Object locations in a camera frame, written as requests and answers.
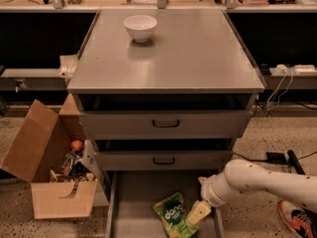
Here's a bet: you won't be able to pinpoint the middle grey drawer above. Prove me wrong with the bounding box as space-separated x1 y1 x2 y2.
95 150 233 171

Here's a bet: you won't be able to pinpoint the orange fruit in box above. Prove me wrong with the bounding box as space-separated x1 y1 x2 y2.
70 140 83 152

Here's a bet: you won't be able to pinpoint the black pole on floor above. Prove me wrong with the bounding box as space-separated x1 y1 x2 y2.
287 150 305 175

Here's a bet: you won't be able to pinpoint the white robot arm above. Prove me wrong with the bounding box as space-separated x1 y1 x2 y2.
185 159 317 226

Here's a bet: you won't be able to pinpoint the top grey drawer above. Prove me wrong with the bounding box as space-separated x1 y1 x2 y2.
79 110 251 140

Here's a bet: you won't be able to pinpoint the orange white sneaker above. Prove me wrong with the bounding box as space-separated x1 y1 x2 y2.
277 199 317 238

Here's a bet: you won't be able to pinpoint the bottom grey open drawer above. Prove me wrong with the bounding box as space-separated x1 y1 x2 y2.
105 171 212 238

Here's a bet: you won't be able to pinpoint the green rice chip bag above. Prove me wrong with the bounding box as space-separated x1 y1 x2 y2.
153 192 198 238

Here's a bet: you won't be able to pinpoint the white ceramic bowl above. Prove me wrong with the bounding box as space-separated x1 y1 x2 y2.
124 15 158 43

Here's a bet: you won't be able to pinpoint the open cardboard box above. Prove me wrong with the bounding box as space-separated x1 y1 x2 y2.
2 96 100 219

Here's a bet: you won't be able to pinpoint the grey drawer cabinet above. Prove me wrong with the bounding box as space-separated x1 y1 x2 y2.
66 8 266 183

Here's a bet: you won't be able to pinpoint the white power strip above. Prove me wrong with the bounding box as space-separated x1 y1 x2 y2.
294 64 317 74

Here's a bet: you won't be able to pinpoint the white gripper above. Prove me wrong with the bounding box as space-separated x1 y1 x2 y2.
185 174 232 226

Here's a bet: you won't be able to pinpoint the black power adapter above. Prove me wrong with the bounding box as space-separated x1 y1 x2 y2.
266 152 287 165

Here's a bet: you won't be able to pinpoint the snack packets in box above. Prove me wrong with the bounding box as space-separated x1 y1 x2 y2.
50 150 95 182

